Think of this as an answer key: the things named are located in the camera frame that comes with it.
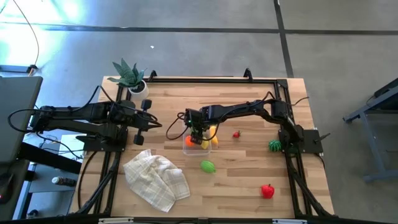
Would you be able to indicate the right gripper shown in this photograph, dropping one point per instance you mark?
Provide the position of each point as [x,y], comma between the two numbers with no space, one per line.
[200,130]

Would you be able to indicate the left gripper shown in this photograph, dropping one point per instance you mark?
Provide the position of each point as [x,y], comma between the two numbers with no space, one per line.
[133,116]

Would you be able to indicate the orange toy orange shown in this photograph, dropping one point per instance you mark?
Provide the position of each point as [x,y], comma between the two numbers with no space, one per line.
[189,141]

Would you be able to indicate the yellow toy lemon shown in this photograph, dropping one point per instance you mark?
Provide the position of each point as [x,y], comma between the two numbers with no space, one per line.
[205,145]

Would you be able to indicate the clear plastic tupperware container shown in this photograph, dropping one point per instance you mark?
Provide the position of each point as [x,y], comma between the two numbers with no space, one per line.
[196,151]

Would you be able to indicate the yellow toy banana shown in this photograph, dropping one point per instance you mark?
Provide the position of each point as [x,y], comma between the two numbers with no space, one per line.
[214,137]

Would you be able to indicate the bright green toy melon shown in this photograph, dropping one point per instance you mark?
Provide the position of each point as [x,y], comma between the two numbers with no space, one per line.
[207,166]

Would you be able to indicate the small red toy strawberry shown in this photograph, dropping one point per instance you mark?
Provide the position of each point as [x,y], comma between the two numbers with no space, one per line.
[236,134]

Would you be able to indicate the striped green toy watermelon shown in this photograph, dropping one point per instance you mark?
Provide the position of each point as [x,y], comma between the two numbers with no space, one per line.
[275,146]

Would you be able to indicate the red toy bell pepper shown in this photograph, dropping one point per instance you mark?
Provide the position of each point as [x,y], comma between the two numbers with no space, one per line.
[267,191]

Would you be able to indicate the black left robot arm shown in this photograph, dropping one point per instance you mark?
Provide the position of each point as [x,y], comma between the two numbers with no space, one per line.
[77,113]

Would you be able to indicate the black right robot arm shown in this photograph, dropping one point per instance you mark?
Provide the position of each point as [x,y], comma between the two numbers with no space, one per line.
[242,109]

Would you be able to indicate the potted green plant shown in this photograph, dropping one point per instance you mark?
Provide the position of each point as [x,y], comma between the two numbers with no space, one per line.
[139,91]

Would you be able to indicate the white checked cloth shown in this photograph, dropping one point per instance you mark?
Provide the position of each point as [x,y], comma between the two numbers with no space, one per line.
[155,180]

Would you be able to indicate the brown bottle white cap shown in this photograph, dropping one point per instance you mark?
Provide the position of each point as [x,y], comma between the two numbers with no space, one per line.
[63,181]

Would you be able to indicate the black floor outlet box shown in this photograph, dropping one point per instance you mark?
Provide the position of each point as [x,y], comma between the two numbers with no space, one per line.
[32,67]

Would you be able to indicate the grey desk top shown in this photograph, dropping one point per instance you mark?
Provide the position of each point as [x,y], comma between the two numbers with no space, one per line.
[18,93]

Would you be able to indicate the black caster wheel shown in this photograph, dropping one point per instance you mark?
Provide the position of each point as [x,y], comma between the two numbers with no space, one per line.
[32,213]

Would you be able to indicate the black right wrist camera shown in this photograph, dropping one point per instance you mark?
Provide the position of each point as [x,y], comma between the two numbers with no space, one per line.
[192,116]

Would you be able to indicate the black frame bracket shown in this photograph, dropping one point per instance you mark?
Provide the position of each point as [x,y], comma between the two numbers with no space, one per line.
[152,75]
[247,73]

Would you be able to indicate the black aluminium table frame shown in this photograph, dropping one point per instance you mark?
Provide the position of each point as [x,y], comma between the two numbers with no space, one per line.
[217,80]

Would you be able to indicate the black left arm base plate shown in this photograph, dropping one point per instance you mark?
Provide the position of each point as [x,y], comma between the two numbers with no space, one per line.
[93,144]

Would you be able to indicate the white bracket plate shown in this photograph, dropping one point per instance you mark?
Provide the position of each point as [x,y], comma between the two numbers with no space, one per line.
[289,221]
[116,221]

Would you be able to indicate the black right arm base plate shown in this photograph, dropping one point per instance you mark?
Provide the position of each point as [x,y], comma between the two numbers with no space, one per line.
[311,140]

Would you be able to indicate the blue metal table frame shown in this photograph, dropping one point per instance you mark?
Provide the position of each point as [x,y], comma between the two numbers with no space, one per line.
[381,178]

